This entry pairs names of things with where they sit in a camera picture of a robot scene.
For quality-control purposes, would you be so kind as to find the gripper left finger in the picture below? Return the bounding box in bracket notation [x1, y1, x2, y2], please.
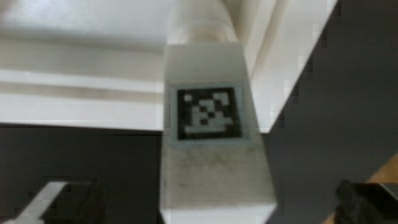
[10, 181, 100, 224]

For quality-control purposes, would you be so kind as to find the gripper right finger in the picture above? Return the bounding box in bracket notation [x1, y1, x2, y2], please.
[333, 180, 398, 224]

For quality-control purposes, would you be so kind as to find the white table leg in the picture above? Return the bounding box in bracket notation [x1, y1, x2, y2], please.
[157, 0, 278, 224]

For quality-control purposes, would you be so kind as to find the white square tabletop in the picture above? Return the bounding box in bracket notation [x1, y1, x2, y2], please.
[0, 0, 337, 130]

